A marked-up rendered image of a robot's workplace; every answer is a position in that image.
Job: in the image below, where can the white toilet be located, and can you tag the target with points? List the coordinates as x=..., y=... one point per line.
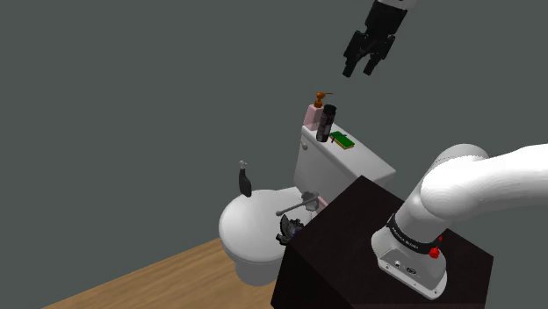
x=252, y=227

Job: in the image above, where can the dark robot stand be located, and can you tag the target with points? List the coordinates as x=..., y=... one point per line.
x=355, y=256

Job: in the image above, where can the pink soap dispenser orange pump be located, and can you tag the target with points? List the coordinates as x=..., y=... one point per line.
x=313, y=115

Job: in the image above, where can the black spray bottle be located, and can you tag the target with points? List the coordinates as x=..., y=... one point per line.
x=245, y=183

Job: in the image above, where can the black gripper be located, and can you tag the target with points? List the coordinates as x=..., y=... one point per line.
x=383, y=21

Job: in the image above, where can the black cylindrical bottle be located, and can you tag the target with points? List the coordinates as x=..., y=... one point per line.
x=325, y=124

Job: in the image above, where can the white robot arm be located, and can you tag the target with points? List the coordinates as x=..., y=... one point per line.
x=462, y=188

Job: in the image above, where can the green and yellow sponge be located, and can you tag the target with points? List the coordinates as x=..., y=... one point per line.
x=343, y=140

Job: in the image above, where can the black and blue round object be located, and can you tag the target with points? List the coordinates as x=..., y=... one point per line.
x=289, y=229

